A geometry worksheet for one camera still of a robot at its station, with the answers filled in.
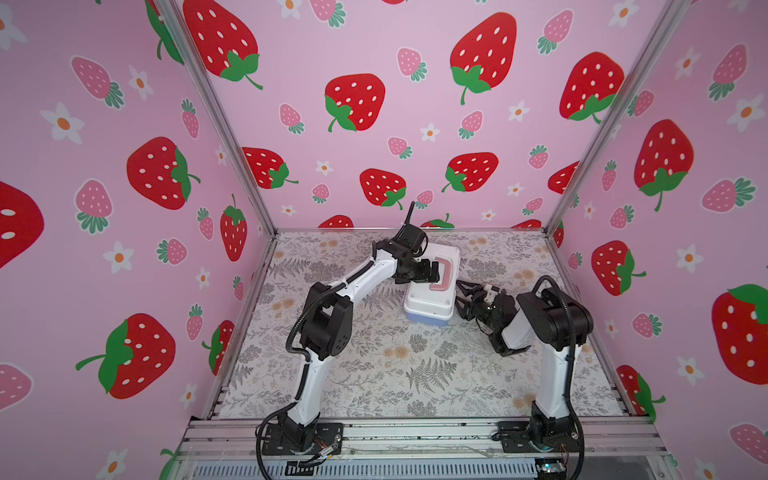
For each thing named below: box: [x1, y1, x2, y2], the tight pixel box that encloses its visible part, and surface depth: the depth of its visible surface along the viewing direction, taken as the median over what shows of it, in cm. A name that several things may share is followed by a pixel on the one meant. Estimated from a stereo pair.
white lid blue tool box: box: [404, 243, 460, 327], surface depth 90 cm
